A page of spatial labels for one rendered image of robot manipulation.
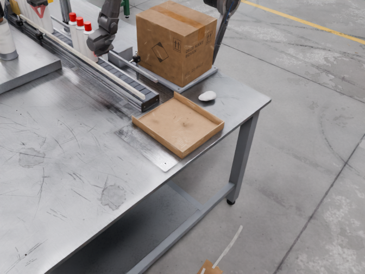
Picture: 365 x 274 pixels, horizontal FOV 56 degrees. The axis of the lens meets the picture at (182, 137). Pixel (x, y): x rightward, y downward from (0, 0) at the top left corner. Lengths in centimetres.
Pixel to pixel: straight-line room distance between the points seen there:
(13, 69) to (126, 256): 106
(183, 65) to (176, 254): 106
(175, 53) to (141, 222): 90
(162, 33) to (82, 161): 67
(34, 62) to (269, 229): 161
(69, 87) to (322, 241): 167
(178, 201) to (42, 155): 85
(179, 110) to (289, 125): 151
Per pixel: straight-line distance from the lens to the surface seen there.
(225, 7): 252
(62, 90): 176
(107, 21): 157
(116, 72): 174
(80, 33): 181
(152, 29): 167
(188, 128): 148
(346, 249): 233
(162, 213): 193
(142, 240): 186
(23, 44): 209
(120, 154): 138
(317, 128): 300
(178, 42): 158
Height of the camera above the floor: 183
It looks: 44 degrees down
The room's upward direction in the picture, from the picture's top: 3 degrees clockwise
